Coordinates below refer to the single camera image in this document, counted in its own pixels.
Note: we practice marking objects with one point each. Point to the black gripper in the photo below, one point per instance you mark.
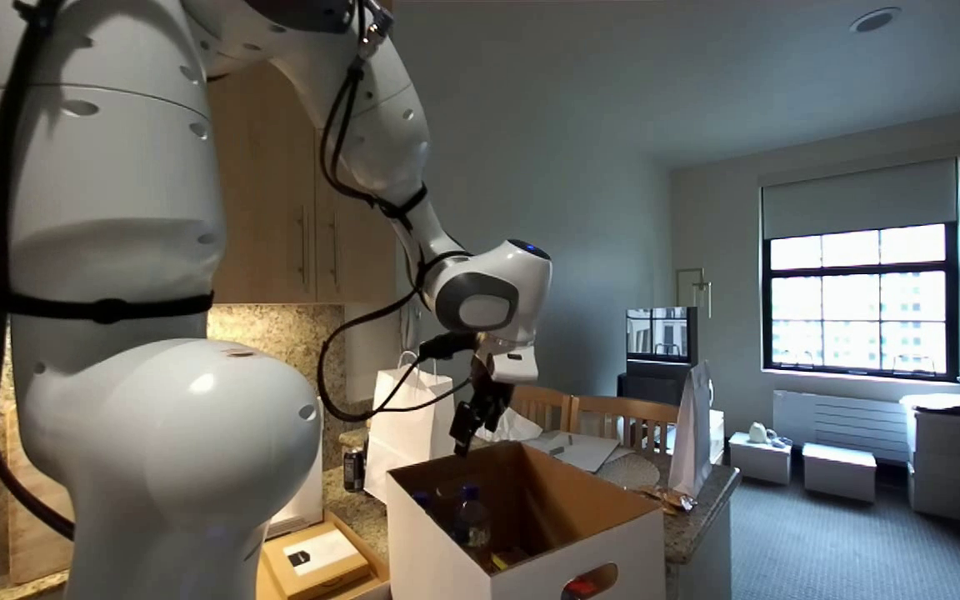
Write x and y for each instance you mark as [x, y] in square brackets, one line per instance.
[488, 400]

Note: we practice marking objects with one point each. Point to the clear water bottle blue cap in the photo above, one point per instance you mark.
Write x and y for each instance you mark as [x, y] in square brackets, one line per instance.
[468, 514]

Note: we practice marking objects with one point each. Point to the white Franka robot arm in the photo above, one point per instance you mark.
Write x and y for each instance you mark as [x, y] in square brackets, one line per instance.
[169, 445]

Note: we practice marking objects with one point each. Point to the small flat cardboard box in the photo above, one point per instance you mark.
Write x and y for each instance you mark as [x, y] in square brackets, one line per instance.
[319, 555]

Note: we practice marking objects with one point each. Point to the small white floor box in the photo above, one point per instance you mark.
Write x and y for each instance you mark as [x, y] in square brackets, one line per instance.
[756, 457]
[838, 474]

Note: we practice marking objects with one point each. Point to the large white cardboard box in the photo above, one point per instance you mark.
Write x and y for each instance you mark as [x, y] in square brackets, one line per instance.
[942, 454]

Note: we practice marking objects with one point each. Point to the crumpled white tissue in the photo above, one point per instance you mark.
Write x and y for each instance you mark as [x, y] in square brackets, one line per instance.
[518, 428]

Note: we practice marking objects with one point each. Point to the wooden chair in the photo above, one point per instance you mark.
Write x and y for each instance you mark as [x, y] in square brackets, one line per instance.
[624, 418]
[541, 404]

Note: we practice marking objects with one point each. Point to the grey notebook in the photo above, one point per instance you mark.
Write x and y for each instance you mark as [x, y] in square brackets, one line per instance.
[585, 451]

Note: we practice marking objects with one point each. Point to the dark jar yellow lid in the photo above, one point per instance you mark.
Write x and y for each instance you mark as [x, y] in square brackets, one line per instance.
[354, 466]

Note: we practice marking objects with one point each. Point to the black cabinet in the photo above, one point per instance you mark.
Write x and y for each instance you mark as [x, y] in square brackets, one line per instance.
[651, 383]

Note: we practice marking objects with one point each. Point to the small flat screen monitor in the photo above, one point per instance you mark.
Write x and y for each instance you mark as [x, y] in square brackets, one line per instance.
[661, 334]

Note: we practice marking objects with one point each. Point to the white draped cloth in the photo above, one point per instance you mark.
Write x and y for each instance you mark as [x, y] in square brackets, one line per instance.
[696, 433]

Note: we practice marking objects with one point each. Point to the shallow cardboard tray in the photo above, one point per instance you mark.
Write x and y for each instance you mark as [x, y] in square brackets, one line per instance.
[279, 576]

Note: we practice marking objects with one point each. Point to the metal pole stand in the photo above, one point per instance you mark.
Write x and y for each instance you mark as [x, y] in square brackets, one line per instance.
[696, 290]

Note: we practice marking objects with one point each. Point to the black framed window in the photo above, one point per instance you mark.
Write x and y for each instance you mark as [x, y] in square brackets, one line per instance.
[862, 300]

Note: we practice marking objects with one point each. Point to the grey roller blind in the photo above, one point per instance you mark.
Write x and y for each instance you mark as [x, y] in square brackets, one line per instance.
[856, 200]

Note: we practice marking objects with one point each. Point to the round ceiling light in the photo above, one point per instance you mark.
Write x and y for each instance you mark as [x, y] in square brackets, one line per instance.
[873, 20]

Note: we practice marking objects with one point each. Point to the wooden wall cabinets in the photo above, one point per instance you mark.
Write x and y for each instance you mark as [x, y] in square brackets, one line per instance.
[281, 221]

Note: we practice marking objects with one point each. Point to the white wall radiator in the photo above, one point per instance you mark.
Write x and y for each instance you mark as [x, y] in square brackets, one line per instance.
[835, 421]

